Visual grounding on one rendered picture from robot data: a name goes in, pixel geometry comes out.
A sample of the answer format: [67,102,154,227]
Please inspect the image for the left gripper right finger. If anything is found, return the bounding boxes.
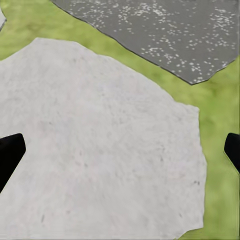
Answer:
[224,132,240,173]

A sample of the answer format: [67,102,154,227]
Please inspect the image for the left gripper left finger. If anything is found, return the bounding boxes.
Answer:
[0,133,26,193]

